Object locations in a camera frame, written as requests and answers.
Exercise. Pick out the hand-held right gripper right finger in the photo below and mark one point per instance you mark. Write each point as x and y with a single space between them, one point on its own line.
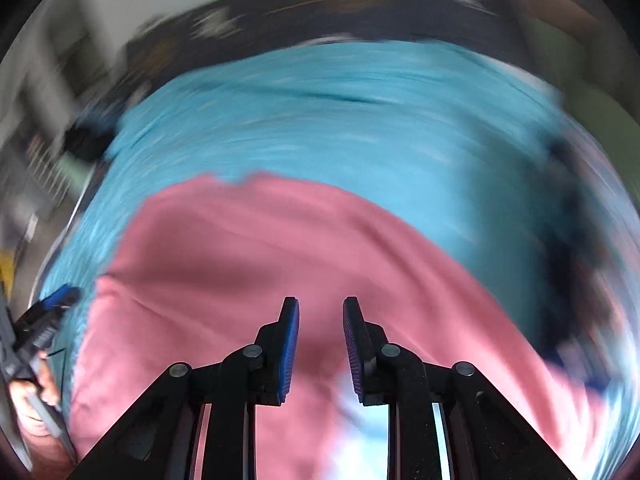
352 345

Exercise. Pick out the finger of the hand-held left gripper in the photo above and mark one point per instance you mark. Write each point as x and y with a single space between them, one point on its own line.
55 306

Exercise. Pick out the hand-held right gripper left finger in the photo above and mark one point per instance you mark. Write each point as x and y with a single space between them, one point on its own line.
290 345

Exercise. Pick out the pink knit garment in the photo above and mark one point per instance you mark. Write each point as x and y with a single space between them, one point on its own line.
250 250

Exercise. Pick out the person's left hand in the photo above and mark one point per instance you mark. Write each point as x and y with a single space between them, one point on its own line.
22 402

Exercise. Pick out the light blue quilted blanket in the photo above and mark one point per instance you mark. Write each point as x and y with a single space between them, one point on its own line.
350 125

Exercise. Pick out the pale green pillow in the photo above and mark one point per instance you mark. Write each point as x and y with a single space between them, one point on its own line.
555 52

